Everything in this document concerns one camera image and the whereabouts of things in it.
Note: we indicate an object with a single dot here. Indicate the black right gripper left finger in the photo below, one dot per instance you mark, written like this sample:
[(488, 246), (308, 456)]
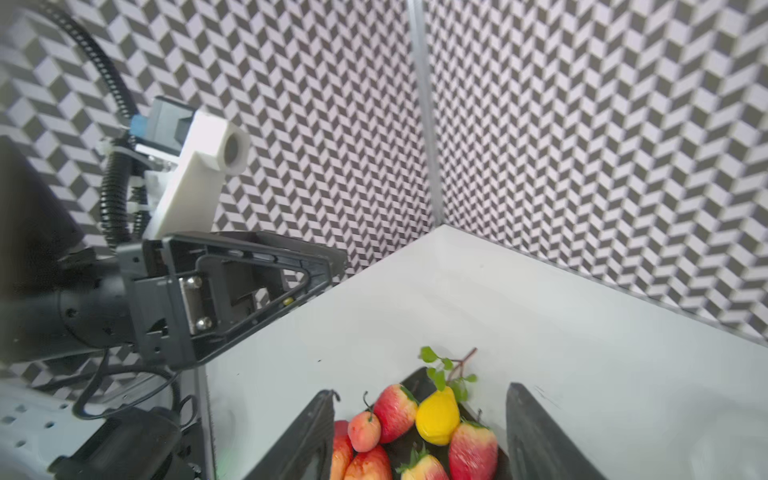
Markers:
[(304, 450)]

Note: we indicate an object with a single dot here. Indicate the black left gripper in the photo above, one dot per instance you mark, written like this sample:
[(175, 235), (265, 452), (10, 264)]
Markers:
[(168, 300)]

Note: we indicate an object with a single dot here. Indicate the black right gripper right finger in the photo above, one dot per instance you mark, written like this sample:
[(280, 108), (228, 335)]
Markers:
[(538, 447)]

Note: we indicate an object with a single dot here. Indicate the small peach fake cherry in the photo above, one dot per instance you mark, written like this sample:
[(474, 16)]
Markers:
[(364, 430)]

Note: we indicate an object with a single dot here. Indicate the red yellow fake apple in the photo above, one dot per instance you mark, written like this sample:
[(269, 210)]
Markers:
[(473, 451)]

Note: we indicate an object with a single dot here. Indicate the red fake strawberry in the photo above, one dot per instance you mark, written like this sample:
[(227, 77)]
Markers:
[(371, 465)]

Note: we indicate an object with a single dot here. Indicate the red strawberry shaped fake fruit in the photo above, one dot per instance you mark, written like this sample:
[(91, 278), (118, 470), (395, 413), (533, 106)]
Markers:
[(396, 408)]

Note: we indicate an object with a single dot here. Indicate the yellow fake pear with leaves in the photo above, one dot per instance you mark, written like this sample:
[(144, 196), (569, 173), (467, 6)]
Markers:
[(438, 416)]

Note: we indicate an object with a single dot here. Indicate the peach fake apple green leaf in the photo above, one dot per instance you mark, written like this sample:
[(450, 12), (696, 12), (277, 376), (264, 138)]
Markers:
[(421, 465)]

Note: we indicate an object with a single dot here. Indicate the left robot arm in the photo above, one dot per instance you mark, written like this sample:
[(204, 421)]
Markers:
[(146, 428)]

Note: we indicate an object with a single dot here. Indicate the black tray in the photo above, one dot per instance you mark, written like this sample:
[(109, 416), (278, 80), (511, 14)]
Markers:
[(399, 450)]

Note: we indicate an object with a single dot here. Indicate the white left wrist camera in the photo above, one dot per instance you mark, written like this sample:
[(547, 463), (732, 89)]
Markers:
[(191, 153)]

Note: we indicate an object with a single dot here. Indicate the aluminium corner post left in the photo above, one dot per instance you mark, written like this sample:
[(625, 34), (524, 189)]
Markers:
[(420, 55)]

